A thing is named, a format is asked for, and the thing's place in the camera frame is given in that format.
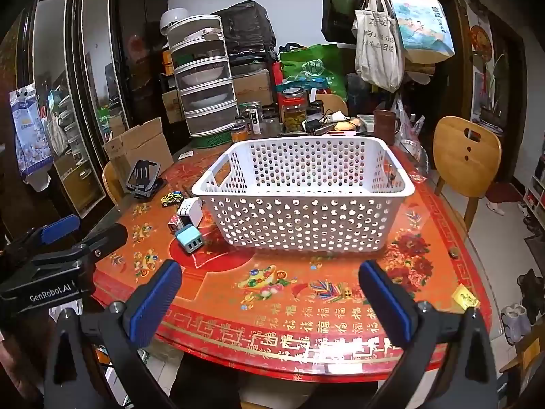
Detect red polka dot charger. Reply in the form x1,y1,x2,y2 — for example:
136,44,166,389
167,213,185,234

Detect yellow toy car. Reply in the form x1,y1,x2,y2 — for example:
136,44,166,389
161,190,185,207

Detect teal usb charger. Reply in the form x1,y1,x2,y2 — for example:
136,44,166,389
175,224,204,255

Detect white usb charger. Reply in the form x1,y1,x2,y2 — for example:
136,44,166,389
177,197,203,227

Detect white perforated plastic basket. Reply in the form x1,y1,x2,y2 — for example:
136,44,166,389
192,135,415,252

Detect grey slippers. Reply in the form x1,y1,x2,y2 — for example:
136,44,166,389
501,303,531,345

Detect blue white snack bag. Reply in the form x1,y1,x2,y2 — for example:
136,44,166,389
9,83,53,178

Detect black phone stand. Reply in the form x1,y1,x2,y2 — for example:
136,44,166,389
125,160,165,201

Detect cardboard box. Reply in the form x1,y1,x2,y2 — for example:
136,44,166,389
103,117,174,190

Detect red patterned tablecloth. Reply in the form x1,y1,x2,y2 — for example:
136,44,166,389
94,151,496,382

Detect green woven basket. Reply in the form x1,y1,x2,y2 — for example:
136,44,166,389
192,130,232,149

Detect dark wooden cabinet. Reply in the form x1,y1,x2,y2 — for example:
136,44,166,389
1,0,168,238

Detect metal binder clip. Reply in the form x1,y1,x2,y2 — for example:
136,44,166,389
384,164,397,187

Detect wooden chair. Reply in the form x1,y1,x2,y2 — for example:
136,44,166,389
432,116,502,232

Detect tiered food cover rack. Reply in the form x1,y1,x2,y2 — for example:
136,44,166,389
165,15,238,138

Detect brown ceramic mug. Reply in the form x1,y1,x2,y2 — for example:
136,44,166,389
373,110,401,146

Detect red lid pickle jar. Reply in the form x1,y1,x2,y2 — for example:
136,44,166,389
281,87,308,133

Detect black duffel bag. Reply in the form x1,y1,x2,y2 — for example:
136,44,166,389
213,0,276,54

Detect beige canvas tote bag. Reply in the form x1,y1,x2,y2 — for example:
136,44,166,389
352,0,405,93

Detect green shopping bag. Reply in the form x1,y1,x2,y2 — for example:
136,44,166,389
280,43,347,100

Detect blue illustrated tote bag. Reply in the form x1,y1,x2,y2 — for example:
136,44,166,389
390,0,455,65

